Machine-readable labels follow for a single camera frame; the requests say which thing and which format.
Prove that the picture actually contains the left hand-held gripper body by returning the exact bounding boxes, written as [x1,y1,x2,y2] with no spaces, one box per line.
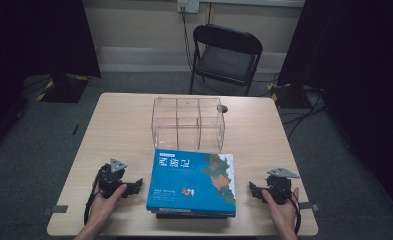
[97,158,129,200]

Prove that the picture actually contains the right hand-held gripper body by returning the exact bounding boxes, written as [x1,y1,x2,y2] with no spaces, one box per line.
[265,167,300,205]

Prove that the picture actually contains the red illustrated book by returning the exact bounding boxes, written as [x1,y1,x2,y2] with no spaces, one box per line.
[150,208,235,216]

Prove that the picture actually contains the blue book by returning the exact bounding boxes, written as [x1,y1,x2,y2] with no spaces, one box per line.
[146,148,237,218]

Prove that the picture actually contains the clear acrylic book rack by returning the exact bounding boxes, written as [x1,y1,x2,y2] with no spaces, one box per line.
[151,96,226,153]

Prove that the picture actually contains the person's right hand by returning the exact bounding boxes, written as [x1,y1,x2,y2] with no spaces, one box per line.
[262,188,300,233]

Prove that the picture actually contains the person's left hand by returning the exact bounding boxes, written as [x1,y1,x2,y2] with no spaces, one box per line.
[87,183,128,228]

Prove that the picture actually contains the grey tape strip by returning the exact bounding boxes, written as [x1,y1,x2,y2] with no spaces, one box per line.
[42,204,69,216]
[298,201,321,213]

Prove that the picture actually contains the black stand base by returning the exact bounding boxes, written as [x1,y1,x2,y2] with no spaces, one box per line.
[267,83,318,109]
[35,73,91,104]

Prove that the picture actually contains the black folding chair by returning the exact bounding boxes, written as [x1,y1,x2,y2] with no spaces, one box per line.
[189,23,263,97]

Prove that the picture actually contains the black curtain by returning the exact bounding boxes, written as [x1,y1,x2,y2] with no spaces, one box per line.
[0,0,102,158]
[277,0,393,214]

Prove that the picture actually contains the right hand-held gripper cable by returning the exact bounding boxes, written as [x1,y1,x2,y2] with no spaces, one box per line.
[289,192,302,235]

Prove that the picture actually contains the hand-held gripper cable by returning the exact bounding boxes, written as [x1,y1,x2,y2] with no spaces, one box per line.
[289,192,302,235]
[83,173,102,226]

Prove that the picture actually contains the left hand-held gripper cable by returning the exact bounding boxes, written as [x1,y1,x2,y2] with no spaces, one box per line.
[83,173,102,226]

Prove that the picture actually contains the black floor cables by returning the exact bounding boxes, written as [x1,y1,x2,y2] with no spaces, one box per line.
[281,89,327,141]

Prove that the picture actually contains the black power cable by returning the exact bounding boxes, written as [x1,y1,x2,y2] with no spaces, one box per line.
[181,9,195,72]

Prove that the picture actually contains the white wall socket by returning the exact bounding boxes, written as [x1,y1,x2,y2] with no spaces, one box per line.
[177,0,201,14]

